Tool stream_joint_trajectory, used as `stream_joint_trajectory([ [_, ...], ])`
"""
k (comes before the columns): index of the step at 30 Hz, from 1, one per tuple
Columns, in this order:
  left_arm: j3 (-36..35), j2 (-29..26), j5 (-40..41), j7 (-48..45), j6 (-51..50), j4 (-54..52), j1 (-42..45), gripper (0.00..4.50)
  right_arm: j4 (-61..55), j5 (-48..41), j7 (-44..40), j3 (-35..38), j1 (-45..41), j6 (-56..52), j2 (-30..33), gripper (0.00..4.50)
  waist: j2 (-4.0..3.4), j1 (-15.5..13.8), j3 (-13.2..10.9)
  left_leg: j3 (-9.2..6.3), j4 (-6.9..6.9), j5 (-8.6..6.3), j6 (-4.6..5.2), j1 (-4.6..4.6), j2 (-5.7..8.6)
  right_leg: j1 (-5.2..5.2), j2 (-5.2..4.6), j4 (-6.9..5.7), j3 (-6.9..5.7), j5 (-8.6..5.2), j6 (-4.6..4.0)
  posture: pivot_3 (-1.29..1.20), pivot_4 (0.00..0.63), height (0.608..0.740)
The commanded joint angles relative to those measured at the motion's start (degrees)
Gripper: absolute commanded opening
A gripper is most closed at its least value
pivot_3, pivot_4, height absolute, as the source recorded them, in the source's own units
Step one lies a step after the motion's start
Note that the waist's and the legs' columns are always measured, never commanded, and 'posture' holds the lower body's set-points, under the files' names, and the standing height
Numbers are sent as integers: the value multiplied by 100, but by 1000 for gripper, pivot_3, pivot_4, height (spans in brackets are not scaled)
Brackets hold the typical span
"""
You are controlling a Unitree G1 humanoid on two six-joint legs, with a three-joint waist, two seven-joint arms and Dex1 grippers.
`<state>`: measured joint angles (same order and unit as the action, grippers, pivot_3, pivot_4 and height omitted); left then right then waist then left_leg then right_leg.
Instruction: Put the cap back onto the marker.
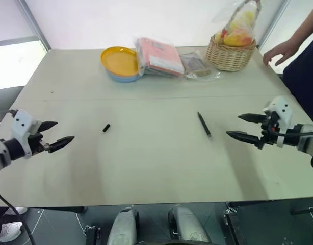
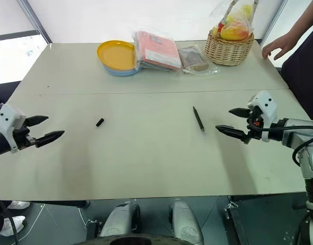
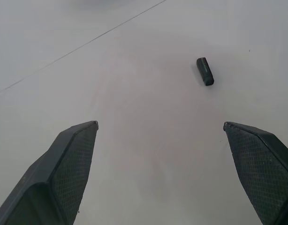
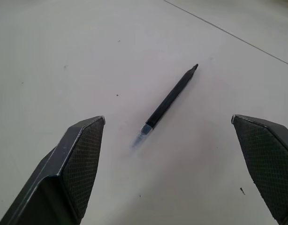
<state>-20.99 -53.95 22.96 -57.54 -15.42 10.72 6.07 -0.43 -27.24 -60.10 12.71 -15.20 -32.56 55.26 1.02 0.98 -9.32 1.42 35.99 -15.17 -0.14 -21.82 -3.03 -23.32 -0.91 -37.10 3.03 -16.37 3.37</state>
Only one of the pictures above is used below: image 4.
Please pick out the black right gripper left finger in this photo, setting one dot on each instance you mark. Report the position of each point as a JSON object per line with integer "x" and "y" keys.
{"x": 64, "y": 173}

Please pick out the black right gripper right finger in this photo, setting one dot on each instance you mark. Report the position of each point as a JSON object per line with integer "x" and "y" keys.
{"x": 266, "y": 159}

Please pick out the black uncapped pen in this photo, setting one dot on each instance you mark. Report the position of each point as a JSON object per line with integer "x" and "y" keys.
{"x": 170, "y": 97}

